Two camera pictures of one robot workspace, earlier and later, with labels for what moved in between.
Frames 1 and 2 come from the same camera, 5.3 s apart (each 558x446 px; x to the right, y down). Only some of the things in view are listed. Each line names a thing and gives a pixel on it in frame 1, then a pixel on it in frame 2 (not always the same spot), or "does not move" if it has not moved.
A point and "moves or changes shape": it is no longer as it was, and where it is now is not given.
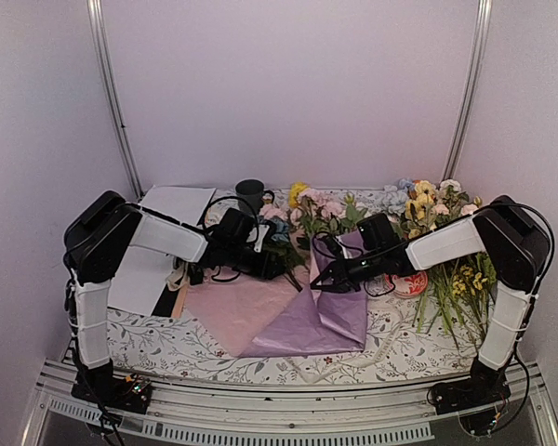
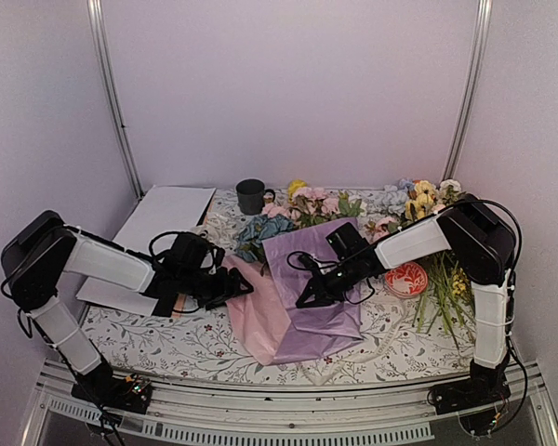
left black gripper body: (238, 261) to (205, 290)
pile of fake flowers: (456, 292) does not move
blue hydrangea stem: (288, 256) moves or changes shape
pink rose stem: (269, 210) does not move
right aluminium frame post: (482, 45) does not move
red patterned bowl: (409, 285) does not move
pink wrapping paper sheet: (235, 309) moves or changes shape
